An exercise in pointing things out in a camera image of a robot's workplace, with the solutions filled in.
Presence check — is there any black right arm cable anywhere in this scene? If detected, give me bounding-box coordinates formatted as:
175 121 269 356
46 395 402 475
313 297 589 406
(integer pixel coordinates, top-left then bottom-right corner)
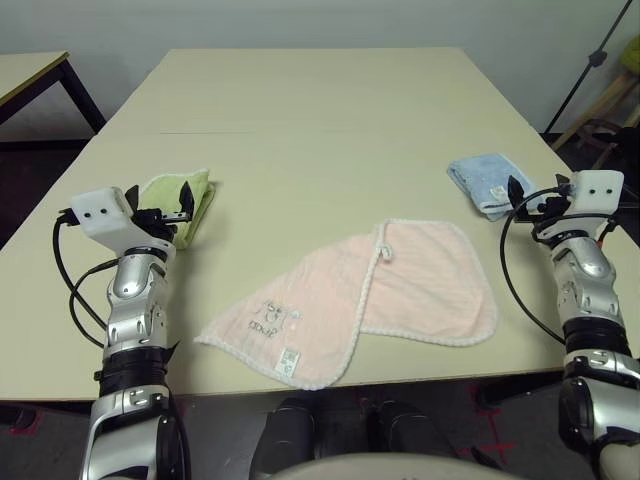
501 187 569 346

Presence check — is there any black robot foot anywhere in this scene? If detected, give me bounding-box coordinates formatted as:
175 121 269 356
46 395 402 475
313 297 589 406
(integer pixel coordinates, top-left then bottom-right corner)
367 399 461 461
252 397 321 474

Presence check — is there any pink terry towel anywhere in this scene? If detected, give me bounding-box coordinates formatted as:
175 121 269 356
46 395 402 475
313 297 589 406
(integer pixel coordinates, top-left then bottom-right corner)
193 217 501 392

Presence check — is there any black robot right foot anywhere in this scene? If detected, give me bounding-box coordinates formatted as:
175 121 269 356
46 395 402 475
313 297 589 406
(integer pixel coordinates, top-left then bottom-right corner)
367 399 461 461

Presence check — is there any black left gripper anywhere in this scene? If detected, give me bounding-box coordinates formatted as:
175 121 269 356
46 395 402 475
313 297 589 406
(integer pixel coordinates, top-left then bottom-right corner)
124 181 196 246

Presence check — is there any wooden stool green cushion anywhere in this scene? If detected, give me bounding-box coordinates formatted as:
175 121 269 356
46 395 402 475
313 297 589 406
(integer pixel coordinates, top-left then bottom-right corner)
552 39 640 171

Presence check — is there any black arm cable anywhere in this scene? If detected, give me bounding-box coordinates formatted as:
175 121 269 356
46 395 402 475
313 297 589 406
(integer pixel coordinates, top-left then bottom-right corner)
501 187 569 346
52 212 121 346

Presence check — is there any red floor tape cross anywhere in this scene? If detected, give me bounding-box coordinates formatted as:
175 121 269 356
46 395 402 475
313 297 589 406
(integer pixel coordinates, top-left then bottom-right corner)
469 407 519 461

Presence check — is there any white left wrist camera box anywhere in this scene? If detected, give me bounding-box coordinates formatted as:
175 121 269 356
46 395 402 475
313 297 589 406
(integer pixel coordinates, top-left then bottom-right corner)
69 186 176 251

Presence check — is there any black robot left foot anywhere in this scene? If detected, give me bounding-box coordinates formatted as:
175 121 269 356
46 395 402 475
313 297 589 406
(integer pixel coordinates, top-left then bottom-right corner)
252 397 321 474

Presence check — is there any blue folded towel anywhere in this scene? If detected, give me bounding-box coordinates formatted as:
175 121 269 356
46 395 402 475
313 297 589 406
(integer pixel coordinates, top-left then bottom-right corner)
446 153 549 223

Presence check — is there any beige robot torso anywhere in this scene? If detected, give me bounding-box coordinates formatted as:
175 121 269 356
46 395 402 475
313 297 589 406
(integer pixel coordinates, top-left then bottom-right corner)
264 452 501 480

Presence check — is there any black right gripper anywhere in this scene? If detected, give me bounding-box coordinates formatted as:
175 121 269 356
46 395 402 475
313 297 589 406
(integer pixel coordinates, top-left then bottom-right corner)
507 174 569 236

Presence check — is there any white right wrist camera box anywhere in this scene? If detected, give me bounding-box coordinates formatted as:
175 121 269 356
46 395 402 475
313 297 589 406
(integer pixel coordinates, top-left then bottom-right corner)
537 168 625 236

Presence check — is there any black tripod stand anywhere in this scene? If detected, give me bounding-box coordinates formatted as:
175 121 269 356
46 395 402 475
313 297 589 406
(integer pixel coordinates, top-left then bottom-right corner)
544 0 634 134

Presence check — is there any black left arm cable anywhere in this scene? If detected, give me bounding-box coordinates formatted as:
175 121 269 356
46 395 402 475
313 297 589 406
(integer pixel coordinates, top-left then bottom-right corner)
52 212 121 346

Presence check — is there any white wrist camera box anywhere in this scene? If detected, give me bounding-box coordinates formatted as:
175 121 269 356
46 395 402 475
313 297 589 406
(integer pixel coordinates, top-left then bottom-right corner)
69 186 176 251
537 168 625 236

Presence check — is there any black table foot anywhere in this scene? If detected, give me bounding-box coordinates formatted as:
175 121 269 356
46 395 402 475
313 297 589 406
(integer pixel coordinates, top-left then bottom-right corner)
0 399 101 431

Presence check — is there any green folded towel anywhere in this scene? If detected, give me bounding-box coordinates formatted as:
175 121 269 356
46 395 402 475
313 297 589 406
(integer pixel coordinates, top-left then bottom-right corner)
137 168 219 250

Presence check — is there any beige black-framed side table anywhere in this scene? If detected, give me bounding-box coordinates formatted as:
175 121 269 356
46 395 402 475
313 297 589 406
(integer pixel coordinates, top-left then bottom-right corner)
0 49 107 144

